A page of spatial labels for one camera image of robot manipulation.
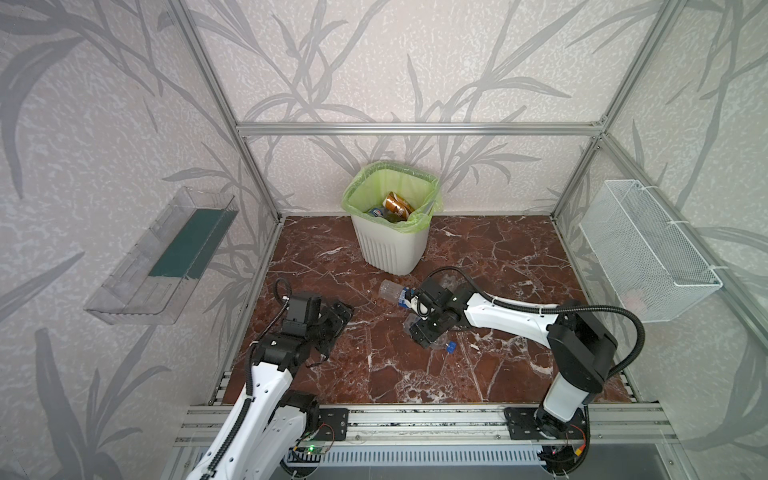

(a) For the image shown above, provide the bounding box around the small water bottle white cap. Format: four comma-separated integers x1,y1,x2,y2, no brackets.
378,280,413,309

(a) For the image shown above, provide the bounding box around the brown Nescafe bottle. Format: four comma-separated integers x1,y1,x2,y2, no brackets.
382,192,414,223

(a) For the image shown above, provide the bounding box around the soda water bottle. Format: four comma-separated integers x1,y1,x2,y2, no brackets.
404,313,457,354

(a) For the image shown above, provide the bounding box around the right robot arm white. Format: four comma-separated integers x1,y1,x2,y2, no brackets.
397,277,646,438

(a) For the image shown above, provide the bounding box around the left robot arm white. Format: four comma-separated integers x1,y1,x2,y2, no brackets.
187,293,354,479

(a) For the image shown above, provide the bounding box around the white plastic trash bin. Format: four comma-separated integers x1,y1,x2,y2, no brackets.
351,216,429,276

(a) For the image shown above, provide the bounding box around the green bin liner bag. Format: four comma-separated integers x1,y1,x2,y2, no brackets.
341,161,444,234

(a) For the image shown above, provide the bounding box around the green circuit board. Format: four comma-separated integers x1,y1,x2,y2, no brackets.
290,443,333,462

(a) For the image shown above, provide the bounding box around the clear acrylic wall shelf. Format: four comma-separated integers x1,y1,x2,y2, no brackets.
84,187,239,326

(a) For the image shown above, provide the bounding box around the aluminium frame profile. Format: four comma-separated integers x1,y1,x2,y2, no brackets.
168,1,767,345

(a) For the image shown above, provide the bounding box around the white wire mesh basket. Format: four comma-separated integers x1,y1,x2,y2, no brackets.
580,179,723,323

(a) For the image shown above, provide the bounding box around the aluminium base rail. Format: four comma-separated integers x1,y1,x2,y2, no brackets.
163,403,683,479

